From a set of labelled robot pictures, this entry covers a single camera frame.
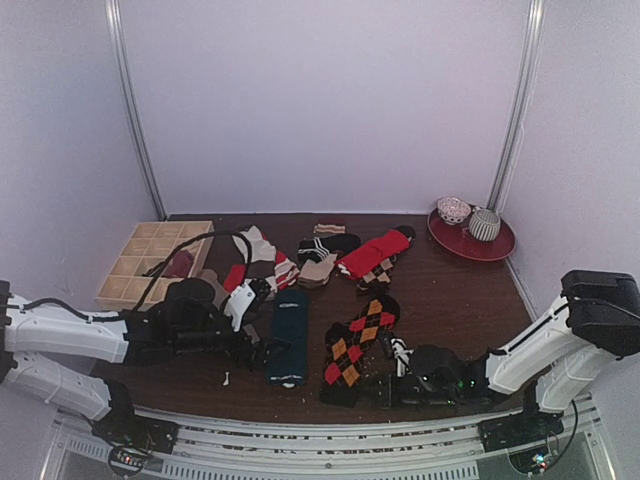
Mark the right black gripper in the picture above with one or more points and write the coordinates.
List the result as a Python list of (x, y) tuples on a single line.
[(388, 388)]

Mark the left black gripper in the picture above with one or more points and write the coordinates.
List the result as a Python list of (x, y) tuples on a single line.
[(255, 360)]

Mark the argyle black red orange sock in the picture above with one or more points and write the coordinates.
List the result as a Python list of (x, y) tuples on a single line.
[(346, 345)]

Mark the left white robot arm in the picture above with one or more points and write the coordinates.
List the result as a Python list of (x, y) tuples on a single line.
[(33, 330)]

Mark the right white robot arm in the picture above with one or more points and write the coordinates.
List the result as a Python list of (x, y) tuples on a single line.
[(593, 322)]

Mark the tan brown sock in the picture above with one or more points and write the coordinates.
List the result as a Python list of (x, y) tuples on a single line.
[(211, 277)]

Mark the maroon sock in box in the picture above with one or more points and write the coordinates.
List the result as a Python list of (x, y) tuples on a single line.
[(179, 266)]

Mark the wooden compartment box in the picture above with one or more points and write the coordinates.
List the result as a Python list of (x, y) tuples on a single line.
[(148, 251)]

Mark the beige brown striped sock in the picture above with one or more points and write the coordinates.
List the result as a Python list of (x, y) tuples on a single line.
[(257, 245)]

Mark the dark teal sock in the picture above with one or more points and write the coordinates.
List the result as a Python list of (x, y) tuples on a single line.
[(288, 368)]

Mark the red white brown striped sock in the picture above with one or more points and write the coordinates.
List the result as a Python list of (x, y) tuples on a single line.
[(270, 265)]

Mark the argyle brown sock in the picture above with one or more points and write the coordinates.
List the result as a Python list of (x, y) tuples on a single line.
[(378, 280)]

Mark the red round tray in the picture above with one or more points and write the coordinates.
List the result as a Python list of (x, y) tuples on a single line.
[(457, 240)]

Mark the black white striped sock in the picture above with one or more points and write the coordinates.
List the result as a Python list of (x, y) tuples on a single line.
[(318, 249)]

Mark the striped grey cup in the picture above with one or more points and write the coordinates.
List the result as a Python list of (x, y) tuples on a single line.
[(484, 225)]

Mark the white patterned bowl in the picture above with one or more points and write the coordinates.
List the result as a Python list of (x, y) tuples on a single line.
[(452, 210)]

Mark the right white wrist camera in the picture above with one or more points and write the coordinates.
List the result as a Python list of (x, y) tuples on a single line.
[(401, 354)]

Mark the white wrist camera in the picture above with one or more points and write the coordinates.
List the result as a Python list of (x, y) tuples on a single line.
[(401, 354), (238, 303)]

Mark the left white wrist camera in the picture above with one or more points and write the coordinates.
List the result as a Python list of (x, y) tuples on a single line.
[(238, 303)]

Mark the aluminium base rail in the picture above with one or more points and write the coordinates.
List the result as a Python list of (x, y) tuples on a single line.
[(213, 448)]

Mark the right aluminium corner post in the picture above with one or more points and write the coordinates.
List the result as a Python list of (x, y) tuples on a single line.
[(522, 98)]

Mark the aluminium corner post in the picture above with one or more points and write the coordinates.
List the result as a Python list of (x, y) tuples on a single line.
[(522, 98), (132, 114)]

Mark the left aluminium corner post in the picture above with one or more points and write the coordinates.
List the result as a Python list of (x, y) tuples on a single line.
[(132, 114)]

